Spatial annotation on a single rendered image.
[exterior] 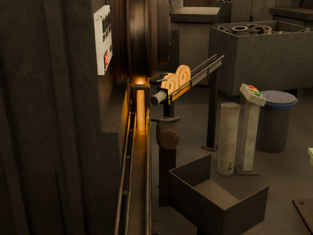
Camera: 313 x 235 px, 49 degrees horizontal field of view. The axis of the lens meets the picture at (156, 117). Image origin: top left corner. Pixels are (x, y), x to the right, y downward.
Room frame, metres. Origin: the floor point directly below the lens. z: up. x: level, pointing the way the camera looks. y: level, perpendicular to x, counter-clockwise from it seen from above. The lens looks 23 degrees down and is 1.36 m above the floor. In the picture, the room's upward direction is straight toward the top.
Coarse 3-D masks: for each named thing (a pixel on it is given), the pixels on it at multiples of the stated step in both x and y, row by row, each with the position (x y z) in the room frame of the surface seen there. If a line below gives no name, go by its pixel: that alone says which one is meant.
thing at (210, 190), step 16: (208, 160) 1.12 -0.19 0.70; (176, 176) 0.98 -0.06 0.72; (192, 176) 1.07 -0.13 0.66; (208, 176) 1.12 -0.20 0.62; (176, 192) 0.97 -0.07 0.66; (192, 192) 0.91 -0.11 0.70; (208, 192) 1.05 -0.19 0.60; (224, 192) 1.05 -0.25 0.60; (256, 192) 0.88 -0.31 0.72; (176, 208) 0.97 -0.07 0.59; (192, 208) 0.91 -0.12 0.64; (208, 208) 0.85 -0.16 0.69; (224, 208) 0.96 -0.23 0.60; (240, 208) 0.84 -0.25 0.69; (256, 208) 0.89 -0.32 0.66; (208, 224) 0.85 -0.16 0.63; (224, 224) 0.80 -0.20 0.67; (240, 224) 0.85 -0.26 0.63; (256, 224) 0.89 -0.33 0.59
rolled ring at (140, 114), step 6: (138, 90) 1.50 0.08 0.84; (138, 96) 1.45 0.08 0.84; (138, 102) 1.42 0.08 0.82; (138, 108) 1.41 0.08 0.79; (138, 114) 1.40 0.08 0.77; (144, 114) 1.54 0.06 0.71; (138, 120) 1.40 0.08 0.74; (144, 120) 1.40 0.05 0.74; (138, 126) 1.41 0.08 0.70; (144, 126) 1.41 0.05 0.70
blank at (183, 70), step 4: (180, 68) 2.07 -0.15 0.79; (184, 68) 2.09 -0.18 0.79; (188, 68) 2.13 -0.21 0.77; (176, 72) 2.06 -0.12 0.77; (180, 72) 2.05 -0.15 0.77; (184, 72) 2.09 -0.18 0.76; (188, 72) 2.13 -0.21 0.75; (180, 76) 2.05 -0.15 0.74; (184, 76) 2.13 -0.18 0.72; (188, 76) 2.13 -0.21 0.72; (180, 80) 2.05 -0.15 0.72; (184, 80) 2.12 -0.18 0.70; (180, 84) 2.05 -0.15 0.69
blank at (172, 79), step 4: (164, 76) 1.95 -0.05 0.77; (168, 76) 1.94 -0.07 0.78; (172, 76) 1.97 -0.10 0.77; (176, 76) 2.01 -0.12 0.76; (168, 80) 1.93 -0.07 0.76; (172, 80) 1.97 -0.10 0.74; (176, 80) 2.01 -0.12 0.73; (164, 84) 1.91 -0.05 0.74; (168, 84) 1.93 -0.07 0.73; (172, 84) 2.00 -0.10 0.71; (176, 84) 2.01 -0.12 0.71; (168, 88) 1.93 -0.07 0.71; (172, 88) 2.00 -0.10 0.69; (176, 88) 2.01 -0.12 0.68; (168, 92) 1.93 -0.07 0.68
